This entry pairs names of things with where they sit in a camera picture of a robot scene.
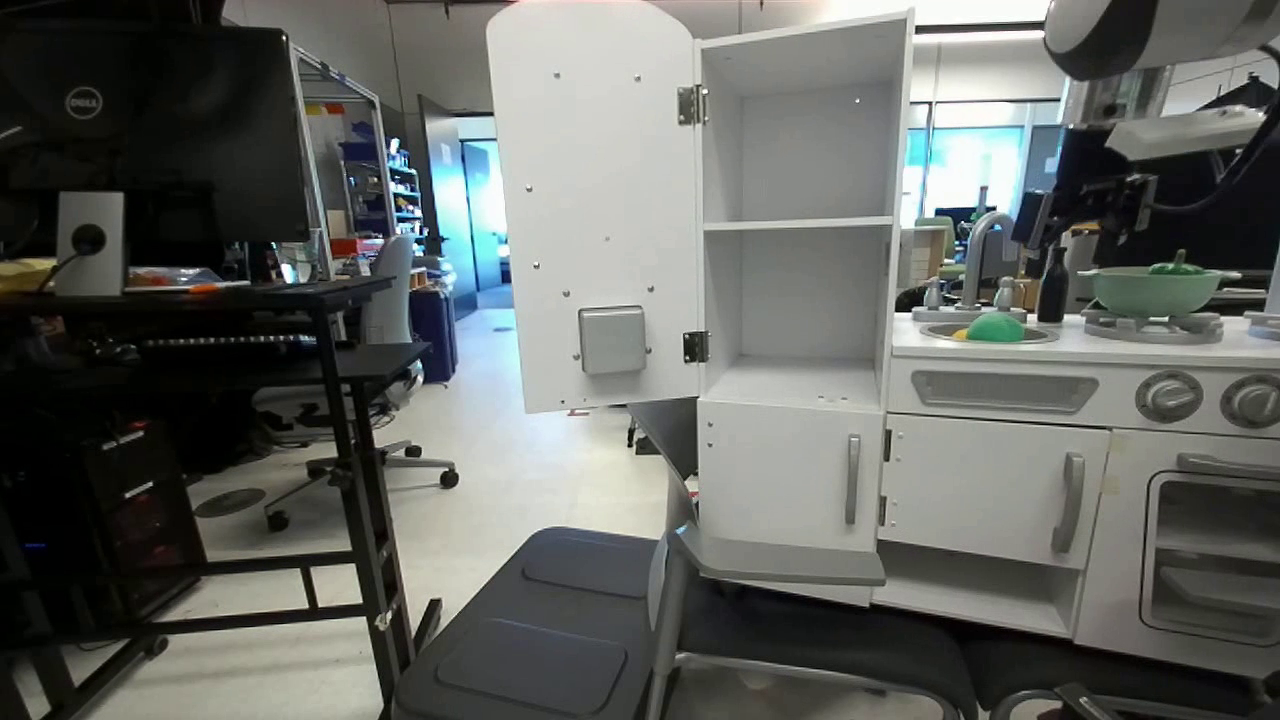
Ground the mint green toy pot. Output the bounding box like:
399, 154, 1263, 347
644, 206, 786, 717
1085, 253, 1229, 324

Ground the metal door hinge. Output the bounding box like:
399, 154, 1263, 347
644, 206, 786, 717
672, 81, 716, 133

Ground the wide white cabinet door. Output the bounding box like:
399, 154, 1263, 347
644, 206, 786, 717
878, 411, 1117, 572

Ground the white toy kitchen unit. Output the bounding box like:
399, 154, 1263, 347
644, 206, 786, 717
694, 6, 1280, 685

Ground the green toy pepper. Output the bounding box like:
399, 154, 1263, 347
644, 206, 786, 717
1140, 248, 1207, 281

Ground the grey toy stove burner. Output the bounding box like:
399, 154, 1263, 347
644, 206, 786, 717
1081, 304, 1229, 347

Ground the metal folding chair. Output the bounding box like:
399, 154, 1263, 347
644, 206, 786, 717
624, 397, 975, 720

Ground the grey round sink basin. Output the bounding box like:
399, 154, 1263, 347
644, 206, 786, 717
912, 306, 1059, 345

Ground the dark bottle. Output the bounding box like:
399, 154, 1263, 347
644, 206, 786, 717
1033, 236, 1077, 329

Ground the black Dell monitor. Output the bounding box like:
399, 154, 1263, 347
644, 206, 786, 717
0, 16, 322, 286

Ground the grey toy faucet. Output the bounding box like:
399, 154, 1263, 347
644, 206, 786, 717
915, 206, 1033, 329

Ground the black metal desk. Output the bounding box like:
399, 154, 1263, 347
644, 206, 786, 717
0, 272, 452, 720

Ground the narrow white cabinet door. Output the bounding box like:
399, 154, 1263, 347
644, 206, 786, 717
696, 397, 890, 561

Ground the grey office chair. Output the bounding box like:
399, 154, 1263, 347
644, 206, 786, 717
252, 230, 466, 535

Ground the green plushie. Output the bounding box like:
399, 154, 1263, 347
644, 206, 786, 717
965, 306, 1030, 347

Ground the black keyboard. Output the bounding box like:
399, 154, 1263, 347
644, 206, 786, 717
85, 329, 336, 370

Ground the white shelf rack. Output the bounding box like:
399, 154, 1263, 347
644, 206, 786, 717
291, 46, 406, 283

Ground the black computer tower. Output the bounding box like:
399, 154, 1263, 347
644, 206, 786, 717
65, 411, 216, 641

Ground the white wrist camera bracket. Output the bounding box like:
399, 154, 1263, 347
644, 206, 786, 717
1103, 102, 1269, 166

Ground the grey toy stove knob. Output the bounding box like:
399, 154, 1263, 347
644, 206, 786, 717
1215, 370, 1280, 434
1134, 366, 1207, 427

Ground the toy oven door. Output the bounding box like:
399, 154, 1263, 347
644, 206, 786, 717
1134, 442, 1280, 652

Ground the grey flat floor disc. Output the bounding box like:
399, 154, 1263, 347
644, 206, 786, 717
187, 482, 278, 524

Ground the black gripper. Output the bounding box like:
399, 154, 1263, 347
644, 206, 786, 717
1059, 125, 1170, 264

